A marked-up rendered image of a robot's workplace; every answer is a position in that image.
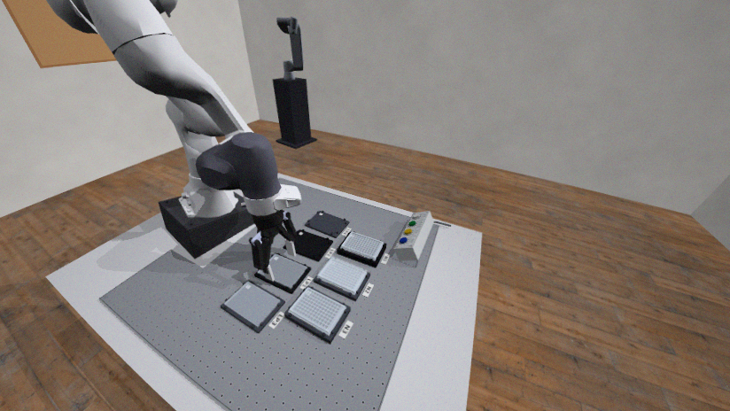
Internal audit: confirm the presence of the white button panel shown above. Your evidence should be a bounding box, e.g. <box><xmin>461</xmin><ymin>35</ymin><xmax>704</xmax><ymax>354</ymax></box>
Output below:
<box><xmin>392</xmin><ymin>211</ymin><xmax>451</xmax><ymax>268</ymax></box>

